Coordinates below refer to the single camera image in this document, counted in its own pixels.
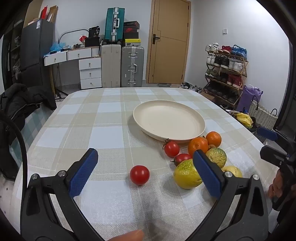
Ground person's right hand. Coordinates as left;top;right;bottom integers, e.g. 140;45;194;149
268;173;284;198

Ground yellow plastic bag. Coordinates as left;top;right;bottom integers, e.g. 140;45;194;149
235;113;253;128

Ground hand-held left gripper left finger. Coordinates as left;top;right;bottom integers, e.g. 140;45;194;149
20;148;104;241

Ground round red tomato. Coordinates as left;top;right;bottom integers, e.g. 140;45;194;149
130;165;150;186

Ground white desk with drawers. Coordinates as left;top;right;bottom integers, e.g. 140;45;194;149
44;46;102;90

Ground shoes on floor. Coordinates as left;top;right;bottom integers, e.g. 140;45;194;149
180;82;204;92

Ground elongated red tomato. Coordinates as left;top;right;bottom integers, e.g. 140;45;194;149
171;153;193;167

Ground red tomato with stem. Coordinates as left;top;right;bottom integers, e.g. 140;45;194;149
162;138;180;157

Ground yellow broom handle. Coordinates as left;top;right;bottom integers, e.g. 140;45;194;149
49;66;56;95

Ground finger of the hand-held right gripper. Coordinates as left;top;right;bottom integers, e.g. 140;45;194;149
260;146;290;166
257;127;289;149

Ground rows of shoes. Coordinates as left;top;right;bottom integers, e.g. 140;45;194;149
205;43;248;103

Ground purple bag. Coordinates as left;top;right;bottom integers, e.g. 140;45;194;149
236;85;263;113

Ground black jacket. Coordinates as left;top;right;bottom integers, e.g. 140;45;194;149
0;83;57;181

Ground wooden door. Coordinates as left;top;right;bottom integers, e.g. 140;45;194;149
146;0;191;84

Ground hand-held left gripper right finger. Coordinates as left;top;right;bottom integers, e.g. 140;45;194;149
185;149;270;241

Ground dark grey refrigerator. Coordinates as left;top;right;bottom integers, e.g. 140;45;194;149
20;20;56;93

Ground woven basket bag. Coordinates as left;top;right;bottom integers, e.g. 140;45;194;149
248;100;279;131

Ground wooden shoe rack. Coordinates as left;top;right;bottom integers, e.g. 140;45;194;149
205;50;249;110

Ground beige suitcase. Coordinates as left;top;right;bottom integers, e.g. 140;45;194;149
101;44;122;88

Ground small cardboard box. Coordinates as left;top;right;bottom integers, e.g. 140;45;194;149
200;91;215;101

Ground tall cardboard box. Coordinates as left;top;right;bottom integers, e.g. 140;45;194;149
23;0;44;28

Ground teal suitcase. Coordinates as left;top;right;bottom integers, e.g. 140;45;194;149
104;7;125;44

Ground black cable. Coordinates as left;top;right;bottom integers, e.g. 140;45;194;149
0;113;28;181

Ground large yellow-green lemon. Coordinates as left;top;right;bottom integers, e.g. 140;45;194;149
173;159;203;189

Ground yellow and black box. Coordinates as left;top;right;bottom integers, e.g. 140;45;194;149
125;38;141;47

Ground orange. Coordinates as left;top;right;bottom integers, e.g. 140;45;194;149
205;131;222;148
188;137;209;158

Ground yellow guava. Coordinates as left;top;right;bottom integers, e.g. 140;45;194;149
205;147;227;168
221;165;243;178

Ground person's left hand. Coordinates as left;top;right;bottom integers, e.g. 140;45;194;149
105;229;145;241

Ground arched metal mirror frame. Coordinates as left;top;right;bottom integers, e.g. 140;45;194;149
58;29;89;48

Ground cream round plate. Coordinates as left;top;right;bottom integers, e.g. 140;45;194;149
133;100;206;142

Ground silver suitcase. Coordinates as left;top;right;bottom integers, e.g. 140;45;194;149
121;46;145;87

